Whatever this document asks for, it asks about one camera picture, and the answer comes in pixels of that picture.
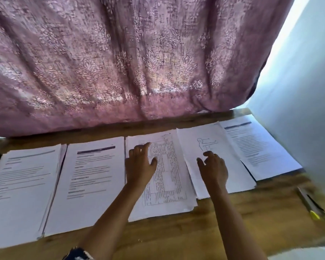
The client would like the person's right hand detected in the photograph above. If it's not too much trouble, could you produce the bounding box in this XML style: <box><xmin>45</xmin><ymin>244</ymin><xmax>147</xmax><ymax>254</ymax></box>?
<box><xmin>196</xmin><ymin>150</ymin><xmax>229</xmax><ymax>196</ymax></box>

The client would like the person's left hand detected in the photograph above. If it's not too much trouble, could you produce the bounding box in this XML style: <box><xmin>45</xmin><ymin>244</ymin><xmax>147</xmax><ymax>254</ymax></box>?
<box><xmin>124</xmin><ymin>142</ymin><xmax>159</xmax><ymax>191</ymax></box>

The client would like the table-print paper pile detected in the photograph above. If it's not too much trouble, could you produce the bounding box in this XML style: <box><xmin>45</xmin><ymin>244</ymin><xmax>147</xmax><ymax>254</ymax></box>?
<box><xmin>124</xmin><ymin>129</ymin><xmax>198</xmax><ymax>223</ymax></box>

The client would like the dark-header text paper pile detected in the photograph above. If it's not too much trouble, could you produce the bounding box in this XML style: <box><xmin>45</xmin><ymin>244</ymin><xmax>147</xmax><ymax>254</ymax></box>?
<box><xmin>43</xmin><ymin>136</ymin><xmax>126</xmax><ymax>238</ymax></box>

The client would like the grey-header text paper pile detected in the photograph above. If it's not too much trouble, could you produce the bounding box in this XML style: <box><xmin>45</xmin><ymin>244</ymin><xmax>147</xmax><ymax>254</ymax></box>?
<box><xmin>0</xmin><ymin>144</ymin><xmax>64</xmax><ymax>252</ymax></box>

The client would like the person's left forearm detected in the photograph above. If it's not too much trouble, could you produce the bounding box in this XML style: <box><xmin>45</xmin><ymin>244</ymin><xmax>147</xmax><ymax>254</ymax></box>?
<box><xmin>81</xmin><ymin>184</ymin><xmax>144</xmax><ymax>260</ymax></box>

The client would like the person's right forearm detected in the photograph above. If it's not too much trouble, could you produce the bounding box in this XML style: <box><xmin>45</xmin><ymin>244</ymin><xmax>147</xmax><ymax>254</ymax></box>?
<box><xmin>208</xmin><ymin>189</ymin><xmax>269</xmax><ymax>260</ymax></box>

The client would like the silver yellow black stapler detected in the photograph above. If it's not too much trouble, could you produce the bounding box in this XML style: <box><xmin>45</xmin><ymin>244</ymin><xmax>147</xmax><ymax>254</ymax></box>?
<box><xmin>296</xmin><ymin>186</ymin><xmax>325</xmax><ymax>221</ymax></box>

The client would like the pink patterned curtain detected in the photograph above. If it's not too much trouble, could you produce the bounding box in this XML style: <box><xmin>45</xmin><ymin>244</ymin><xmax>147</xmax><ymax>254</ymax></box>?
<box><xmin>0</xmin><ymin>0</ymin><xmax>296</xmax><ymax>138</ymax></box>

